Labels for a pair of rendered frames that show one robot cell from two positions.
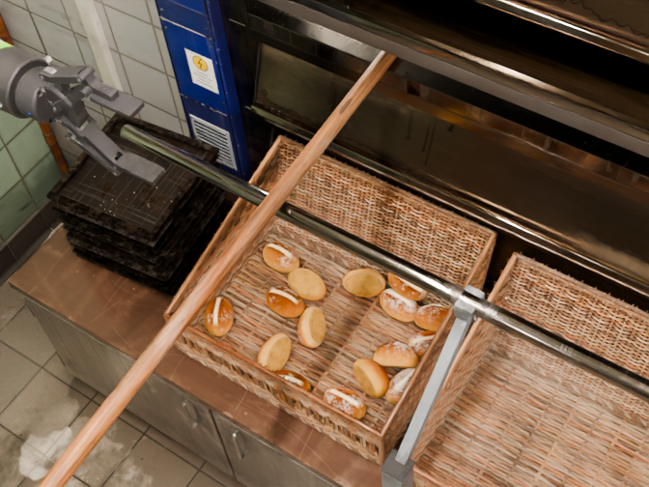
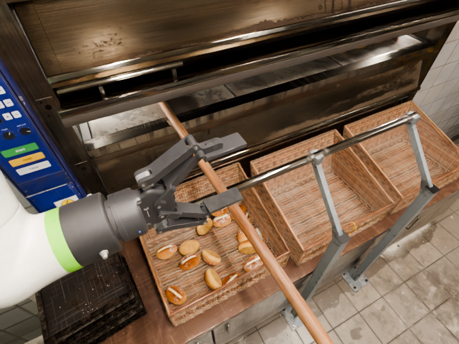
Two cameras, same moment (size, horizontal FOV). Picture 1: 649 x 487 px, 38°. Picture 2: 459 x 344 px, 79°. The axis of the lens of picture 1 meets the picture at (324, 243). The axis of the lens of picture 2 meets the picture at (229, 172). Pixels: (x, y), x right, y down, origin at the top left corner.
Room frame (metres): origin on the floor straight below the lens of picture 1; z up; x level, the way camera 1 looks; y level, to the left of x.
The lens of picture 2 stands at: (0.75, 0.53, 1.84)
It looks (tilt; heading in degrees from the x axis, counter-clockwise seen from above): 48 degrees down; 294
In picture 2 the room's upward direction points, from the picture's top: straight up
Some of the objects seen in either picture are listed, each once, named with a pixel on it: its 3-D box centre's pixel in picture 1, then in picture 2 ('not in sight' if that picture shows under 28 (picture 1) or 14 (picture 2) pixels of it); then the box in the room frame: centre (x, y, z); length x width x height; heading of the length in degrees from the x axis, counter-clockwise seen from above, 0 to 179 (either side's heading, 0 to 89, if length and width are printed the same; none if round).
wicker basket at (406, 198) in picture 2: not in sight; (401, 153); (0.32, -0.93, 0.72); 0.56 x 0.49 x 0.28; 52
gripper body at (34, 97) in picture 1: (57, 101); (145, 207); (0.97, 0.36, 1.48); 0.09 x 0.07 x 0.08; 53
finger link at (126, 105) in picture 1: (117, 100); (221, 146); (0.89, 0.25, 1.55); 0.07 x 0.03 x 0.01; 53
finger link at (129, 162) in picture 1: (140, 167); (223, 200); (0.89, 0.25, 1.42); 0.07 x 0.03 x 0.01; 53
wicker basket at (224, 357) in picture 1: (328, 293); (209, 236); (1.09, 0.00, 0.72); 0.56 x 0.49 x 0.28; 52
